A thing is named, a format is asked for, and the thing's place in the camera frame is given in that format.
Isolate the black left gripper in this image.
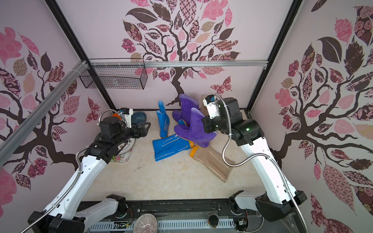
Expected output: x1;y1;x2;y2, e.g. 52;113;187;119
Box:
114;122;152;146

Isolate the floral tray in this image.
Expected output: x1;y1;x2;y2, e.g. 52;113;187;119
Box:
110;146;133;163

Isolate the standing blue rain boot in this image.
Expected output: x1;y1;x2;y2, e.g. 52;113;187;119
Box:
156;100;170;138

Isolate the purple rain boot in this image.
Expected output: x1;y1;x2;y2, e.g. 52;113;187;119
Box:
172;94;199;126
174;108;217;148

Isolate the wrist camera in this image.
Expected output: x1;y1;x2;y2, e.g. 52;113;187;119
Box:
119;108;134;128
204;95;220;119

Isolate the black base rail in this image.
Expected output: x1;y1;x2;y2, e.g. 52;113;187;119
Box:
75;197;263;222

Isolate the orange cup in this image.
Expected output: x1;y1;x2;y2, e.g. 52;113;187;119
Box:
112;113;121;119

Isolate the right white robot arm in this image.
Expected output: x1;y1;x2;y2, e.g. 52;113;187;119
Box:
202;94;307;222

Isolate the silver aluminium rail left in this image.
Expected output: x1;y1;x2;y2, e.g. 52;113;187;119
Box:
0;60;88;167

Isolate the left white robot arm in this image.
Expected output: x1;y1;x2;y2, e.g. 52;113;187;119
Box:
23;116;151;233

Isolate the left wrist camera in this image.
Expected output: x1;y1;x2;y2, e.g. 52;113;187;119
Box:
119;108;134;128

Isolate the white printed plate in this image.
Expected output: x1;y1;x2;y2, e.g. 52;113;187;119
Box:
118;138;136;155

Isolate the beige rain boot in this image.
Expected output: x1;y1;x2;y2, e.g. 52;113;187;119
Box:
200;94;208;116
190;145;232;183

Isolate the white vented strip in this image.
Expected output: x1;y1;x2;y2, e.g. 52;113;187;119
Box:
86;218;235;233

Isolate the black corner frame post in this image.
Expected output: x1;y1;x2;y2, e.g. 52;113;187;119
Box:
245;0;304;113

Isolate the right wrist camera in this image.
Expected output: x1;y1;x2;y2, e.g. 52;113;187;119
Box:
204;95;220;119

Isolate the blue rain boot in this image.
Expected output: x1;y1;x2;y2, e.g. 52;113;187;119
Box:
156;100;170;138
153;134;195;162

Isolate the standing beige rain boot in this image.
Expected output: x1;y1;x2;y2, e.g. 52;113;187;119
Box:
200;94;208;116

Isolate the round pink glass dish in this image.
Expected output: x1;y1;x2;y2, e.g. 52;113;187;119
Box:
133;214;158;233

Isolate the small black round knob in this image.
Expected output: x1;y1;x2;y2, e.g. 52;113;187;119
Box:
208;215;219;228

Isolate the black left corner post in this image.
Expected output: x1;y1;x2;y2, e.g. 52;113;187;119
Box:
45;0;117;110

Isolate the dark blue bowl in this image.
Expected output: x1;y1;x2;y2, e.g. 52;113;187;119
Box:
131;112;147;124

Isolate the black wire basket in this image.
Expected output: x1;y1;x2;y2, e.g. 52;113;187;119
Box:
79;58;148;90

